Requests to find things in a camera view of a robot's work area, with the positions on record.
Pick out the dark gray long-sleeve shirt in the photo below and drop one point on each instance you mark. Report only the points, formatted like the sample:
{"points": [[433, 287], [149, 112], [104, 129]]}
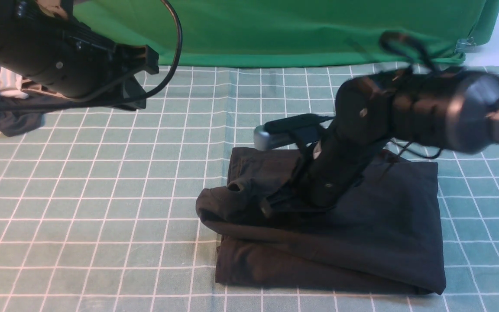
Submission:
{"points": [[383, 237]]}

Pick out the white crumpled cloth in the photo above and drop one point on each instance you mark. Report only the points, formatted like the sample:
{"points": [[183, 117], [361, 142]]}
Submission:
{"points": [[11, 84]]}

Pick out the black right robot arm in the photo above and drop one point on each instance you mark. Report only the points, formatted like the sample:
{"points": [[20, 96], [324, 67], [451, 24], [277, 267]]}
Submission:
{"points": [[456, 111]]}

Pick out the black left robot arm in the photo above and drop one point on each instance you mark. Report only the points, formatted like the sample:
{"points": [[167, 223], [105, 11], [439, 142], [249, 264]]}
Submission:
{"points": [[10, 9]]}

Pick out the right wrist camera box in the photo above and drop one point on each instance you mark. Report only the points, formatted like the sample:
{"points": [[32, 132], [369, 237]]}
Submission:
{"points": [[300, 130]]}

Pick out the silver binder clip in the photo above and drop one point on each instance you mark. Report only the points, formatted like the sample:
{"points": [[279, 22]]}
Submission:
{"points": [[465, 45]]}

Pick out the green backdrop cloth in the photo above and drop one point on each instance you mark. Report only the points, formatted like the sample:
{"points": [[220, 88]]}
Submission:
{"points": [[317, 33]]}

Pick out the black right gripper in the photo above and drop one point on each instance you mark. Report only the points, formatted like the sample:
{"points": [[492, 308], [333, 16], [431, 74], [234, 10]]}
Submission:
{"points": [[345, 154]]}

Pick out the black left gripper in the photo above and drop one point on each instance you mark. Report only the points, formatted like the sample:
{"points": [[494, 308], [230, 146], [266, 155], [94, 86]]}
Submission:
{"points": [[64, 59]]}

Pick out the green checkered tablecloth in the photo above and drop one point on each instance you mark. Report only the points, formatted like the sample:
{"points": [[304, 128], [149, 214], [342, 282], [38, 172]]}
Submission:
{"points": [[97, 206]]}

